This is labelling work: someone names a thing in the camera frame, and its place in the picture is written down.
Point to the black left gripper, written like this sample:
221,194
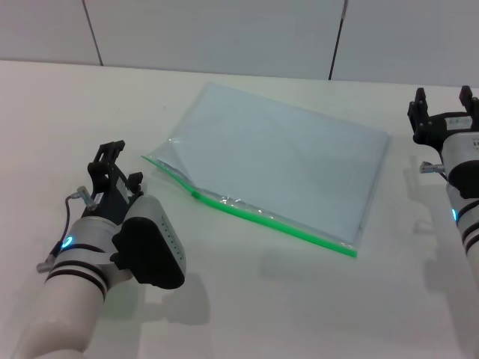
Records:
112,198

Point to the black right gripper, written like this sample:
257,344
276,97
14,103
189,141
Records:
445,127

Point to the clear green-zip document bag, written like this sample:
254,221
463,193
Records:
269,157

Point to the green zipper slider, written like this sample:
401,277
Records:
195,194

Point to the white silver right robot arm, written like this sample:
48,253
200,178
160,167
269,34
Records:
469,224

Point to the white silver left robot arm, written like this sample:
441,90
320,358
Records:
67,299

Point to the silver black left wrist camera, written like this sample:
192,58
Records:
149,243

